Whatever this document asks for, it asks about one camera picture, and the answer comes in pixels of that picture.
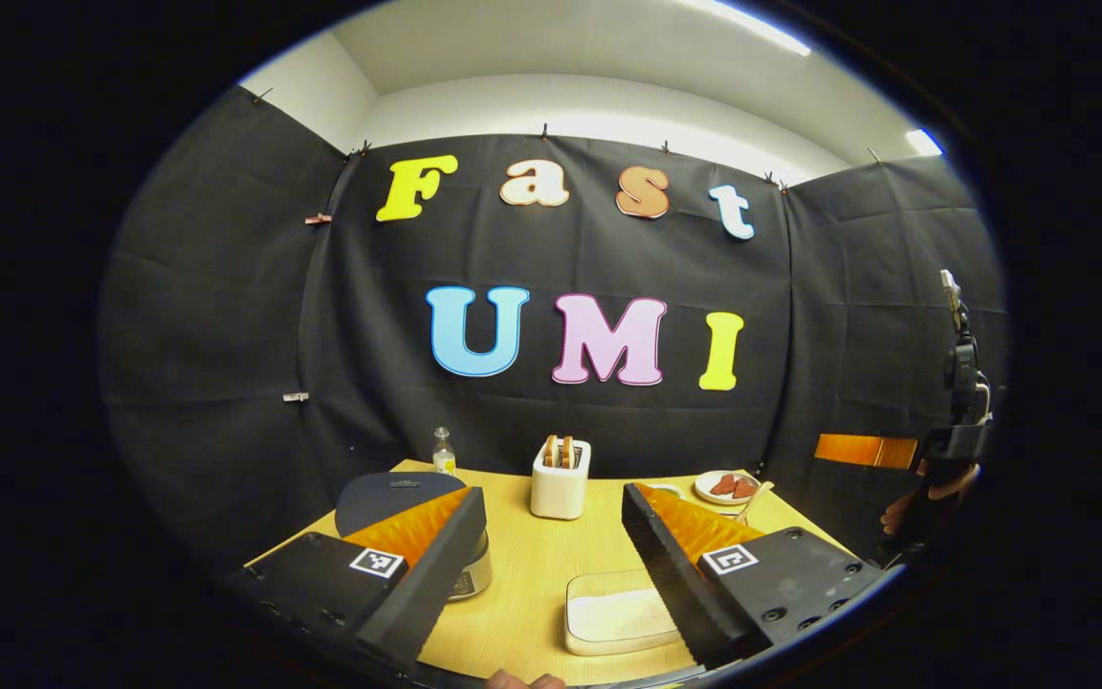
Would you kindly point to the toasted bread slice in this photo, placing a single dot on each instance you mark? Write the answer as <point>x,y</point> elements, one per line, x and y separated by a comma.
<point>550,452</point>
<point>567,453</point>

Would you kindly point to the white divided bean dish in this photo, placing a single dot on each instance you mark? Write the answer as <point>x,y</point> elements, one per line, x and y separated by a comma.
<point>671,490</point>

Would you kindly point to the small ceiling light panel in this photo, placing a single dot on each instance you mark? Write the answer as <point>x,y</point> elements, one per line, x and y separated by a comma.
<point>924,142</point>

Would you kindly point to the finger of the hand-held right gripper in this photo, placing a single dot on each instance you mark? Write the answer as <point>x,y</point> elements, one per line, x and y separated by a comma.
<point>862,451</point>

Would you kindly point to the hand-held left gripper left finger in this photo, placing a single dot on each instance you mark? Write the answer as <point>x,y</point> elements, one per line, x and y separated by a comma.
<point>436,574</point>

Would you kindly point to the white toaster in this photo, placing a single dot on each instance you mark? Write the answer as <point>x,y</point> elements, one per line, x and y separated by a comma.
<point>559,496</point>

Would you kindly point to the red heart-shaped food piece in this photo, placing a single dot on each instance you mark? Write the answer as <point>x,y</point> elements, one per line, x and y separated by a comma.
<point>744,489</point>
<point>722,484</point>

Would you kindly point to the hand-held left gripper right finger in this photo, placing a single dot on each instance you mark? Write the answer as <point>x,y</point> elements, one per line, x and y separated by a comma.
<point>666,569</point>

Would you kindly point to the small clear bottle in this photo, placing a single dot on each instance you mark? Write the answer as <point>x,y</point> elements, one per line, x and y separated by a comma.
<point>444,457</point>

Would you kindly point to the white round plate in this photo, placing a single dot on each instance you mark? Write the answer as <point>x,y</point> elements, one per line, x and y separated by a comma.
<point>702,488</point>

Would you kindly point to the dark blue rice cooker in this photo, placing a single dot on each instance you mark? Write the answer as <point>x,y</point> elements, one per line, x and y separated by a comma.
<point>388,498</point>

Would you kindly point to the clear container of white rice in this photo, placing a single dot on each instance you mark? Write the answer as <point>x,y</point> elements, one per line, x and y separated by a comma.
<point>613,617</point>

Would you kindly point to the pink cloth clip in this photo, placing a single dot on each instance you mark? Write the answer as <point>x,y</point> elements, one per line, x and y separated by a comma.
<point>318,219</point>

